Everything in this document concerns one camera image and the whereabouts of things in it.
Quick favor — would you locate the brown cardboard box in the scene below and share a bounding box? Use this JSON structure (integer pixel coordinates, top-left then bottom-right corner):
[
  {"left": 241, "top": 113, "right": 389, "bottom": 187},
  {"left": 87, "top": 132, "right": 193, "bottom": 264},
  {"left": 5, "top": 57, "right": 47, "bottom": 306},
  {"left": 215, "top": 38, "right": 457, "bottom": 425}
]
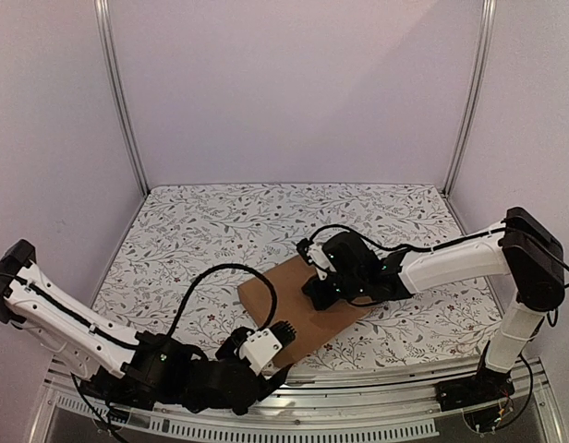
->
[{"left": 265, "top": 256, "right": 372, "bottom": 368}]

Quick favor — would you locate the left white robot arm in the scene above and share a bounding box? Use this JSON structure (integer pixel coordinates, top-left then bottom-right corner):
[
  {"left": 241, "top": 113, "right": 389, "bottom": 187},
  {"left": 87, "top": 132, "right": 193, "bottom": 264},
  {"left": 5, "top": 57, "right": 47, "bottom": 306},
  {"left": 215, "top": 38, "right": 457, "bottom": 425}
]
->
[{"left": 0, "top": 239, "right": 296, "bottom": 415}]

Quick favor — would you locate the floral patterned table mat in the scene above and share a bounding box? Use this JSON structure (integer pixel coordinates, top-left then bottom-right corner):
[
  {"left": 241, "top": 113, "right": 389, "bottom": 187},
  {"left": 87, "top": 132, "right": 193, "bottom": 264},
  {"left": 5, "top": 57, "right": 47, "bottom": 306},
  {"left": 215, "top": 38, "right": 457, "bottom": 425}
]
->
[{"left": 92, "top": 184, "right": 501, "bottom": 375}]

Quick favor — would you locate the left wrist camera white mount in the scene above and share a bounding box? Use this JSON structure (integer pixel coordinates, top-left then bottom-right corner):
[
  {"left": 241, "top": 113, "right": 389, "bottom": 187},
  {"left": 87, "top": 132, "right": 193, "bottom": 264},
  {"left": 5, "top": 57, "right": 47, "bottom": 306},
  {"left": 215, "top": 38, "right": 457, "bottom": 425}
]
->
[{"left": 236, "top": 321, "right": 296, "bottom": 376}]

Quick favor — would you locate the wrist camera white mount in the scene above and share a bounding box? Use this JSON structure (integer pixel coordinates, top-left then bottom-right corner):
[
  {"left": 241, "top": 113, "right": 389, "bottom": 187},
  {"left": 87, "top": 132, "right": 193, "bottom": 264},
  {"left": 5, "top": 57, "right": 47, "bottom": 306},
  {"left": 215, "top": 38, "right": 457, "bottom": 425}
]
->
[
  {"left": 297, "top": 238, "right": 334, "bottom": 281},
  {"left": 236, "top": 321, "right": 296, "bottom": 376}
]

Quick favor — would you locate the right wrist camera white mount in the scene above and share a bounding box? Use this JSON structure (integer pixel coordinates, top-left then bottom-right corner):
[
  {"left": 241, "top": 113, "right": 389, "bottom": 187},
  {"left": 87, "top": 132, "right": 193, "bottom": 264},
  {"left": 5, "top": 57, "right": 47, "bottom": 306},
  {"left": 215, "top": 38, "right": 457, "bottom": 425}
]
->
[{"left": 297, "top": 238, "right": 334, "bottom": 281}]

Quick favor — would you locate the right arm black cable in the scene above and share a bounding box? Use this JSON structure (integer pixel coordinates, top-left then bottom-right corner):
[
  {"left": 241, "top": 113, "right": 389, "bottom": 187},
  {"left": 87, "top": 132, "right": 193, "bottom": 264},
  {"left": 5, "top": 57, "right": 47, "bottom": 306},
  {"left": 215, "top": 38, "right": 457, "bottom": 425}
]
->
[{"left": 308, "top": 223, "right": 512, "bottom": 255}]

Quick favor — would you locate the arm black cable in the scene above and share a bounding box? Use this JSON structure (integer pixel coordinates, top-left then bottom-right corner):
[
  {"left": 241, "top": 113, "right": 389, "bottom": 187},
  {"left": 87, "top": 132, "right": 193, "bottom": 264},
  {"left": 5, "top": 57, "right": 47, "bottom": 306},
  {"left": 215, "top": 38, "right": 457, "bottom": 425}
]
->
[
  {"left": 308, "top": 223, "right": 512, "bottom": 255},
  {"left": 163, "top": 263, "right": 279, "bottom": 338}
]

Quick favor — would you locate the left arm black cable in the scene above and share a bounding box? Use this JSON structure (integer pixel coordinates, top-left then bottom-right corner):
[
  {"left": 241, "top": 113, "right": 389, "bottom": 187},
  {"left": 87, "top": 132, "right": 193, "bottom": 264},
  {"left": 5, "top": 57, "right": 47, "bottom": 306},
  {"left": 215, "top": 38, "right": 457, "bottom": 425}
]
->
[{"left": 163, "top": 263, "right": 279, "bottom": 338}]

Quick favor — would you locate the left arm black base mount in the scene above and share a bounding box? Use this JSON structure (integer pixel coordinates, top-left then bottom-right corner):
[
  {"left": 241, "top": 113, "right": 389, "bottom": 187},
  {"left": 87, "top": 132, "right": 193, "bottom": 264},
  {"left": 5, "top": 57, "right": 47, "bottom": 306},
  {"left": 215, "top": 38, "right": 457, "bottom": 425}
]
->
[{"left": 79, "top": 368, "right": 155, "bottom": 411}]

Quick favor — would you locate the front aluminium rail base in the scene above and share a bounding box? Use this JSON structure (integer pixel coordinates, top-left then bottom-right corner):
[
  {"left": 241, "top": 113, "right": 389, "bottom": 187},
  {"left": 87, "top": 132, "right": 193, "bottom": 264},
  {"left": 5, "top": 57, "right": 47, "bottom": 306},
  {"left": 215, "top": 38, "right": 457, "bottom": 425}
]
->
[{"left": 27, "top": 354, "right": 567, "bottom": 443}]

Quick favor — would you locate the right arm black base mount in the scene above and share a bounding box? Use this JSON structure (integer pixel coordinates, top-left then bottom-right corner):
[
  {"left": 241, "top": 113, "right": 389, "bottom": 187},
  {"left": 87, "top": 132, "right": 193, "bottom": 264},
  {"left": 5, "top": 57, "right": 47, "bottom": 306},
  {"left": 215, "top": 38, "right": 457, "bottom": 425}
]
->
[{"left": 434, "top": 362, "right": 515, "bottom": 434}]

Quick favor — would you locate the right aluminium frame post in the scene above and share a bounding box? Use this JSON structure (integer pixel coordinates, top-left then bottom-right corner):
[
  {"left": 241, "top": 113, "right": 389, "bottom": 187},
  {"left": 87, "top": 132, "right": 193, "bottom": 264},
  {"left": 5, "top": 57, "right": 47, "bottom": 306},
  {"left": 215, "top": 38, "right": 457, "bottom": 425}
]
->
[{"left": 442, "top": 0, "right": 497, "bottom": 199}]

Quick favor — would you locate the aluminium frame post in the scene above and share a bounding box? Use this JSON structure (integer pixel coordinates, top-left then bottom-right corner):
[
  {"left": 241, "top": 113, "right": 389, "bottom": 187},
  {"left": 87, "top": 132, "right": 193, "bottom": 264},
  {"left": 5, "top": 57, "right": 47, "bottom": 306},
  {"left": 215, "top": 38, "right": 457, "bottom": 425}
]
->
[
  {"left": 442, "top": 0, "right": 497, "bottom": 199},
  {"left": 93, "top": 0, "right": 151, "bottom": 198}
]

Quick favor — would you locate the left aluminium frame post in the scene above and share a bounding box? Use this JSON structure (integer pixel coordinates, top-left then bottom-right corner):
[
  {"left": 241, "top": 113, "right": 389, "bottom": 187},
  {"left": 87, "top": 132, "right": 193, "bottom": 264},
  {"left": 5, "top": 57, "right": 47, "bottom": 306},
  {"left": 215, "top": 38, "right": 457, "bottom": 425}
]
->
[{"left": 93, "top": 0, "right": 151, "bottom": 198}]

